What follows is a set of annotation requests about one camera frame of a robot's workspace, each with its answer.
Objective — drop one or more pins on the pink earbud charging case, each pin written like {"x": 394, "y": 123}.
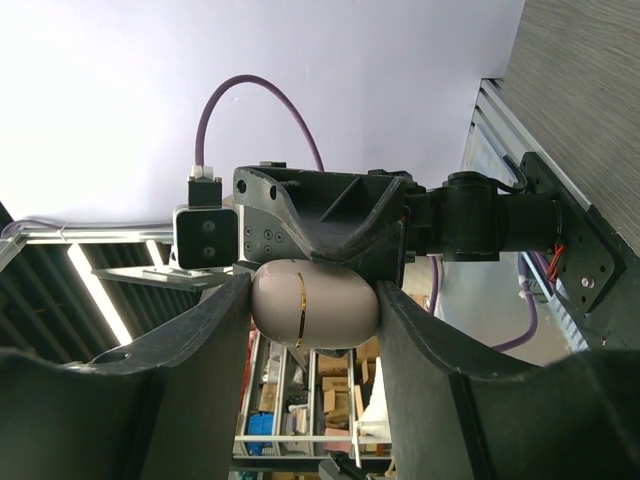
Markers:
{"x": 301, "y": 304}

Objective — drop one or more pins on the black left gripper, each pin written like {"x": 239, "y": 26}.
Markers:
{"x": 355, "y": 220}

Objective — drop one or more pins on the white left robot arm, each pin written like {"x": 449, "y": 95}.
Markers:
{"x": 467, "y": 219}

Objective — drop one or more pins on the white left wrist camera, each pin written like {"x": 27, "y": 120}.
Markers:
{"x": 207, "y": 234}

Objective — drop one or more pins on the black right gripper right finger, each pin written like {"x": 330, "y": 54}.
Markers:
{"x": 460, "y": 410}

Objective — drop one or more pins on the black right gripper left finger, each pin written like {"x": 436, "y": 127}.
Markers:
{"x": 164, "y": 406}

